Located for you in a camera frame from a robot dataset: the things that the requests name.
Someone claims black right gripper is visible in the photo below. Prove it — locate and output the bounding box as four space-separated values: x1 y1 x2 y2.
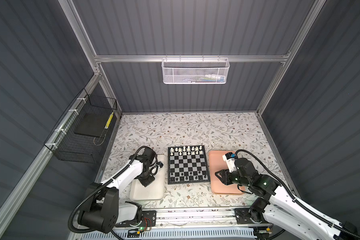
213 167 249 188

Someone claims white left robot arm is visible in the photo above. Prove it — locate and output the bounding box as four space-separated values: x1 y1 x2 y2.
68 146 162 234

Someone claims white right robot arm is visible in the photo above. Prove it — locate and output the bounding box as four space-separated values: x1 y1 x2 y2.
215 170 360 240

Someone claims black white chess board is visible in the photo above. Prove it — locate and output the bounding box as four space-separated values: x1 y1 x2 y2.
168 145 211 185

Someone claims white plastic tray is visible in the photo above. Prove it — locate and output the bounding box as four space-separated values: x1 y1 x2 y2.
130 155 168 202

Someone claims pink plastic tray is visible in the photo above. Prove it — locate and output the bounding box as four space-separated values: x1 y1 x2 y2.
208 150 246 195

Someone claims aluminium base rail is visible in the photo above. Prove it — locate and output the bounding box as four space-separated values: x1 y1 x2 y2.
74 206 316 229

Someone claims white vented cable duct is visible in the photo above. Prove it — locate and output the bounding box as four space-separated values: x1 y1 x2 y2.
82 227 257 240

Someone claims black wire side basket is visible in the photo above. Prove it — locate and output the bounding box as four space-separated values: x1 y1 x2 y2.
45 93 118 164

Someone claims black corrugated right cable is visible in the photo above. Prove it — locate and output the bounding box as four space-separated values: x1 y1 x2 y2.
234 149 360 240

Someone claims white wire wall basket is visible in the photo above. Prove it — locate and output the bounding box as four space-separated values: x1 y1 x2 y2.
161 61 230 85

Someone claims aluminium horizontal wall rail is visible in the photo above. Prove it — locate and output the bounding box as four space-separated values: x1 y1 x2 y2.
94 55 289 63

